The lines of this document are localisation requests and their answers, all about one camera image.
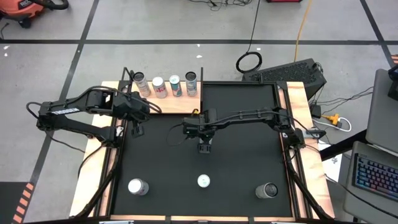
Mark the wooden shelf board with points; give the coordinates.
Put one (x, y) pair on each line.
(180, 105)

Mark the white Celsius Arctic Vibe can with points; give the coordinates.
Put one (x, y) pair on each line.
(191, 85)

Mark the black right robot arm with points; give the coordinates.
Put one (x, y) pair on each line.
(248, 115)

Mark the silver can with white lid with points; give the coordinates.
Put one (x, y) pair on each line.
(136, 186)

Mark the silver Diet Coke can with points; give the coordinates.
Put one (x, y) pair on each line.
(160, 89)

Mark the computer keyboard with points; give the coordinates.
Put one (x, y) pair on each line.
(376, 177)

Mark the yellow tag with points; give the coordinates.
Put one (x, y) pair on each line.
(195, 111)

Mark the white paper sheet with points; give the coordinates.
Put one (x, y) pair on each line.
(334, 168)

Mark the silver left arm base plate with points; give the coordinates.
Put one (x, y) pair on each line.
(119, 130)

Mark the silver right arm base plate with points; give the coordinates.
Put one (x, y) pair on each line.
(310, 133)

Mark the black power adapter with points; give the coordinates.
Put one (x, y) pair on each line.
(315, 111)

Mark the grey desk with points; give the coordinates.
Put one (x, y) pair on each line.
(381, 109)

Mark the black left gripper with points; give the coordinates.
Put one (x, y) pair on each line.
(138, 113)

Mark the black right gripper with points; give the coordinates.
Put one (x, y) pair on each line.
(200, 127)

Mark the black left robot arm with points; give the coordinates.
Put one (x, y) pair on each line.
(93, 101)

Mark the orange shop vacuum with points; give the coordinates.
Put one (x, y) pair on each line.
(21, 11)

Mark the black device on desk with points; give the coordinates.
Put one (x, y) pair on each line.
(394, 87)

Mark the grey can with dark lid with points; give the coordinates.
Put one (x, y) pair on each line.
(264, 191)

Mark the black table mat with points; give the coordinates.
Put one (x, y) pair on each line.
(174, 174)

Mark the black mesh computer tower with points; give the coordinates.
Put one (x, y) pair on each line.
(289, 74)

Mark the blue silver Red Bull can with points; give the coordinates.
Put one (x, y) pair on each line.
(203, 181)
(176, 88)

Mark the white Celsius pineapple can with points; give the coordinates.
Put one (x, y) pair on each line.
(143, 86)

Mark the yellow plug splitter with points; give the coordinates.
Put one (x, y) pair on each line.
(333, 118)

